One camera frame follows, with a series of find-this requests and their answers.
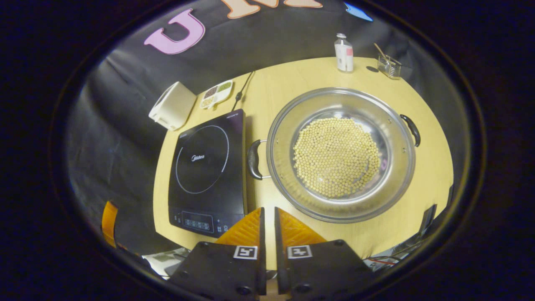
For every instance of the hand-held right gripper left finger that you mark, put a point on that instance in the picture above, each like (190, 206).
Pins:
(221, 267)

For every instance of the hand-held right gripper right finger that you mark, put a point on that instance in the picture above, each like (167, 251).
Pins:
(326, 267)

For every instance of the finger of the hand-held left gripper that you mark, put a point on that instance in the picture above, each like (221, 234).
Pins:
(109, 223)

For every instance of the black induction cooktop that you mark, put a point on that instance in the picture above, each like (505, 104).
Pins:
(209, 175)

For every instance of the pile of soybeans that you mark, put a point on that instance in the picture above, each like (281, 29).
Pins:
(336, 156)

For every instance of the small black block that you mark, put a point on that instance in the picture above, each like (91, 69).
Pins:
(428, 219)

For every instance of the white toaster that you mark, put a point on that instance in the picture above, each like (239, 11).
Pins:
(173, 105)

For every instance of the white divided bean dish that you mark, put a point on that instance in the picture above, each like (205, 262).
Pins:
(216, 94)

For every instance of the small black disc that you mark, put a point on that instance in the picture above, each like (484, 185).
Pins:
(372, 69)

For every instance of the clear glass holder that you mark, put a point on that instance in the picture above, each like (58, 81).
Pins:
(389, 67)

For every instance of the small clear plastic bottle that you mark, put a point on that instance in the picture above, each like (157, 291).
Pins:
(344, 54)

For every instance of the wooden stick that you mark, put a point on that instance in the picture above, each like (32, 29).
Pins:
(382, 52)

